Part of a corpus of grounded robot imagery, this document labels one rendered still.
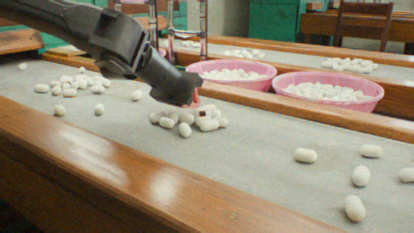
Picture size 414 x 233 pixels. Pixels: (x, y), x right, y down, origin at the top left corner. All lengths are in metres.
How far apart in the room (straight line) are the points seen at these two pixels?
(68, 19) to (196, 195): 0.32
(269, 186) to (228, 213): 0.11
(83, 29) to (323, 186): 0.41
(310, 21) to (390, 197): 2.97
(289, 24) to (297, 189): 3.02
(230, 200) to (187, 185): 0.06
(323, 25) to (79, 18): 2.96
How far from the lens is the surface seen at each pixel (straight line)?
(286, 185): 0.48
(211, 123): 0.62
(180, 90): 0.63
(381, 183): 0.53
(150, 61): 0.57
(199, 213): 0.38
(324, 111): 0.70
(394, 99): 0.99
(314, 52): 1.39
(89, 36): 0.53
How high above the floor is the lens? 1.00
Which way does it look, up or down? 21 degrees down
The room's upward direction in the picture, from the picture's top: straight up
